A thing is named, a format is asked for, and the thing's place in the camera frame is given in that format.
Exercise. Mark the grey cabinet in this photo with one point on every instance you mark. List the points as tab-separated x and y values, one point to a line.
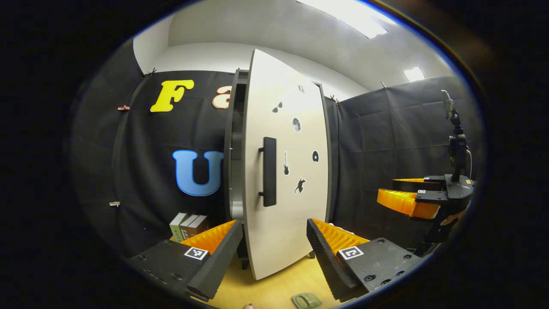
228	128

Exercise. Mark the small ceiling light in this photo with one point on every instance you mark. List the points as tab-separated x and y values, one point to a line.
414	74

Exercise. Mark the large ceiling light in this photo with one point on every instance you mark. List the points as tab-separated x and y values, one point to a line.
356	15

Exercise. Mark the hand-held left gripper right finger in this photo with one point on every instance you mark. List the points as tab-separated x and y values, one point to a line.
328	262

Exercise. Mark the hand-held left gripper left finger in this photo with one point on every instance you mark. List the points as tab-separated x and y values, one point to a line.
218	257

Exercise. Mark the beige cabinet door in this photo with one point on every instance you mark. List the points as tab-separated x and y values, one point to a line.
283	240

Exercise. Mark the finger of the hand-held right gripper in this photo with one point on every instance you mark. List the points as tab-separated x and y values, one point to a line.
431	198
429	183

